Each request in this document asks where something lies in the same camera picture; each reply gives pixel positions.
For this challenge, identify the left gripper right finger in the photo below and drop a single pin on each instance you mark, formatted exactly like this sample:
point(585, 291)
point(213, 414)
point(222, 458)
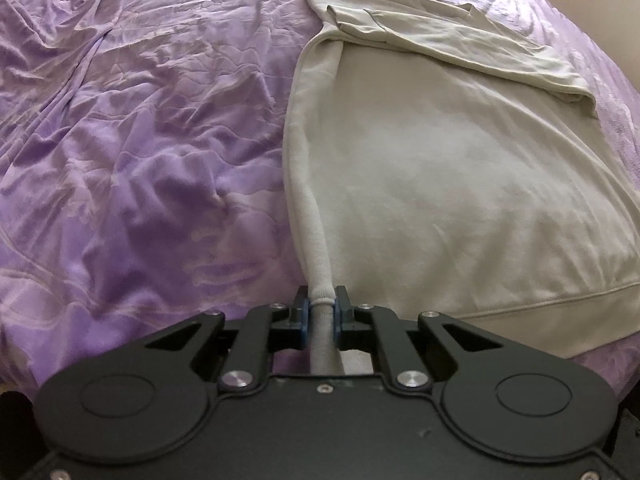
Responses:
point(379, 332)

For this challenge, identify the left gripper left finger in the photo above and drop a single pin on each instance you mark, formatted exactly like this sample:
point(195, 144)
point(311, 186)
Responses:
point(252, 342)

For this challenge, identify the cream Nevada sweatshirt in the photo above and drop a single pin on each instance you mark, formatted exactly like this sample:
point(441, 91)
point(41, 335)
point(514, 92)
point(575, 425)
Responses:
point(436, 160)

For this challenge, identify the purple bed sheet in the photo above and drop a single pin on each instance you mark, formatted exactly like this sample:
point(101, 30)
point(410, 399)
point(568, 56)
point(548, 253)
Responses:
point(141, 162)

